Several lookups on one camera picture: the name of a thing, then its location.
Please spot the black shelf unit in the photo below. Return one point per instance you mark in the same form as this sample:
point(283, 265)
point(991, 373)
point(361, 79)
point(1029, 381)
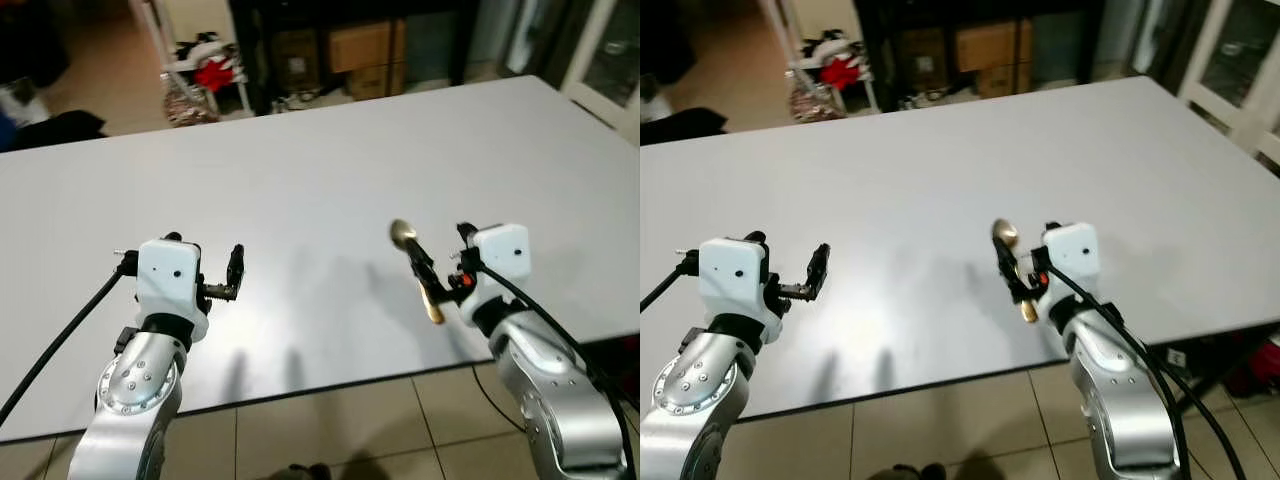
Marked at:
point(250, 50)
point(875, 50)

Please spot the woven brown basket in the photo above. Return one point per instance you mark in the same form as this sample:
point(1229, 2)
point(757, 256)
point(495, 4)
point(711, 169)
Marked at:
point(812, 105)
point(188, 108)

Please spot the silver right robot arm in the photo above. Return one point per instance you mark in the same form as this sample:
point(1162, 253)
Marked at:
point(1115, 400)
point(545, 390)

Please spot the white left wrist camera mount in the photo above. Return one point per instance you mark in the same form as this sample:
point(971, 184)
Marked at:
point(730, 275)
point(166, 275)

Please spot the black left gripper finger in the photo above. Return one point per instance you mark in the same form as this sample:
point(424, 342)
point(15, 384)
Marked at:
point(236, 270)
point(818, 270)

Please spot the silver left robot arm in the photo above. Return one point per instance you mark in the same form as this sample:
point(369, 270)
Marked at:
point(135, 385)
point(690, 390)

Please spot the small brown cardboard box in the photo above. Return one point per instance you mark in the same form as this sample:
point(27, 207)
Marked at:
point(378, 82)
point(1005, 82)

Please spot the red floor object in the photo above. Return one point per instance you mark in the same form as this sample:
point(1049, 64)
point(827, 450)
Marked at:
point(1262, 368)

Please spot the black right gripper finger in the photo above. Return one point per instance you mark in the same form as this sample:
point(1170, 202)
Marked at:
point(1014, 275)
point(428, 270)

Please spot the white glass door cabinet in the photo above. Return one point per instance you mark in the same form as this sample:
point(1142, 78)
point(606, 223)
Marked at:
point(1235, 70)
point(605, 60)

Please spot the gold metal spoon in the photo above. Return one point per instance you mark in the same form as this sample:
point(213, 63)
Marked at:
point(402, 232)
point(1004, 230)

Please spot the red cloth item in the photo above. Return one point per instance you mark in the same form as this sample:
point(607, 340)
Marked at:
point(840, 73)
point(214, 76)

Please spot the white metal rack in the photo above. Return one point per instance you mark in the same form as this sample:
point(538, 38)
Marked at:
point(868, 75)
point(240, 75)

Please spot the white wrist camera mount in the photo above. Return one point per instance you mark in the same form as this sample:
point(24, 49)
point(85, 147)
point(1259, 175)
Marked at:
point(166, 275)
point(730, 275)
point(502, 255)
point(1072, 255)

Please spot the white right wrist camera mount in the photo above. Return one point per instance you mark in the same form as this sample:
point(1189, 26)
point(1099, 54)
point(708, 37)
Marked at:
point(502, 255)
point(1072, 255)

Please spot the black bag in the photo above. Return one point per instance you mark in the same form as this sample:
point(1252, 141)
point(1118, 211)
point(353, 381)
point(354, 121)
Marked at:
point(685, 125)
point(55, 130)

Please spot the large brown cardboard box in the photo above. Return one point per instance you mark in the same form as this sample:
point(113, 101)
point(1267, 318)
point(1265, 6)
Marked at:
point(365, 45)
point(992, 45)

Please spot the dark robot feet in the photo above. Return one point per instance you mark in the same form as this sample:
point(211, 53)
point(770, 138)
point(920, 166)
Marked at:
point(905, 472)

